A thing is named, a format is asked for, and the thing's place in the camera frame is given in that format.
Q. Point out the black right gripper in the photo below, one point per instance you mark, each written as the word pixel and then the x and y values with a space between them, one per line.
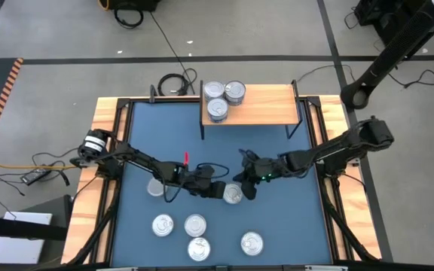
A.
pixel 266 167

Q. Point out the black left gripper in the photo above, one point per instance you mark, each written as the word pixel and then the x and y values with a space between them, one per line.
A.
pixel 194 180

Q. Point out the silver-lidded tuna can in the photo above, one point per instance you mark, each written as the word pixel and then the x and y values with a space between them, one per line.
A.
pixel 153 188
pixel 236 104
pixel 162 225
pixel 235 91
pixel 233 193

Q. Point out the blue label tuna can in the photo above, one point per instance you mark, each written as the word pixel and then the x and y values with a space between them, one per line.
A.
pixel 217 121
pixel 217 109

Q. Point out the green Bumble Bee tuna can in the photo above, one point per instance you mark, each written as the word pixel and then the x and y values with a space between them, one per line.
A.
pixel 214 90
pixel 195 225

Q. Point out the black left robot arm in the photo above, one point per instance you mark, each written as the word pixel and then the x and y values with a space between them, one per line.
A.
pixel 138 158

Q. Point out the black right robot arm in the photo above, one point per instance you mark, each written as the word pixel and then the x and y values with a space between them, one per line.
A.
pixel 326 150

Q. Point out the wooden shelf with black legs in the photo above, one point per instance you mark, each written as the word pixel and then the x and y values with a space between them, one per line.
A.
pixel 269 105

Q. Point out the teal Trader Joe's tuna can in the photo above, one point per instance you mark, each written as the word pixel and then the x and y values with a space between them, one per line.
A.
pixel 199 248
pixel 252 243

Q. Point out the dark grey cabinet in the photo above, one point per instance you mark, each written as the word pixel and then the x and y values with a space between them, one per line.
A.
pixel 57 211

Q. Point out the black power adapter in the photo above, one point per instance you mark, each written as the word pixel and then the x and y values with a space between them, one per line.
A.
pixel 36 177

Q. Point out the black box with yellow trim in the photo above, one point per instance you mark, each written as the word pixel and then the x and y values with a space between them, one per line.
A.
pixel 134 3

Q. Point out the black perforated tower stand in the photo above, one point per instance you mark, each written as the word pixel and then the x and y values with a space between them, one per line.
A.
pixel 398 41

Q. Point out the black beam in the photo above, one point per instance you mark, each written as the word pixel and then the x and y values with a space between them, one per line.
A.
pixel 13 227

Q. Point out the white board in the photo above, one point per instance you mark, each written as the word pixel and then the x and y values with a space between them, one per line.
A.
pixel 17 248

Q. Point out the white bracket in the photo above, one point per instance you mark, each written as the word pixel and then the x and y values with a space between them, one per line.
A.
pixel 117 268
pixel 326 268

